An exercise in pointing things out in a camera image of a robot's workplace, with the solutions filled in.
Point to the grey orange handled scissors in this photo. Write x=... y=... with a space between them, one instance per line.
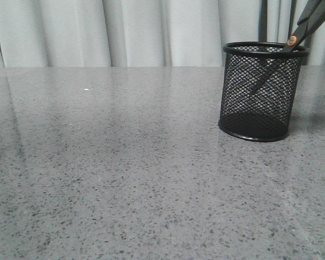
x=311 y=18

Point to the black mesh pen cup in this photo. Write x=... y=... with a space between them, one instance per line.
x=264 y=116

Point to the grey curtain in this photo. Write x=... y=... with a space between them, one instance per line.
x=136 y=33

